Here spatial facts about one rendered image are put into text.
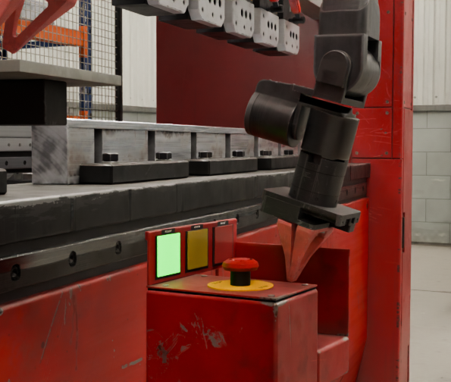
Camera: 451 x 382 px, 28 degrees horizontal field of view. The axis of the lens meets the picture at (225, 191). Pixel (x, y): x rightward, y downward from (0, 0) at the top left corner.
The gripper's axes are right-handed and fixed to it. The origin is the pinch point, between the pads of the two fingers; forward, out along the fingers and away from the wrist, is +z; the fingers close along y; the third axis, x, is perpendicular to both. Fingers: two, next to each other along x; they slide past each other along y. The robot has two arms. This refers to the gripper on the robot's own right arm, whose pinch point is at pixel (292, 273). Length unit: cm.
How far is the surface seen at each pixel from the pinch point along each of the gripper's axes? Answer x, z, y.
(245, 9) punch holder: -80, -30, 59
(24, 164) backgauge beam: -31, 7, 69
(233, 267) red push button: 12.1, -1.7, 1.9
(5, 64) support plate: 41.7, -19.4, 11.2
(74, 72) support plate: 32.9, -19.3, 11.4
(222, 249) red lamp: -0.3, 0.4, 10.0
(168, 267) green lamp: 11.8, 1.1, 9.9
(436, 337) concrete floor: -329, 97, 52
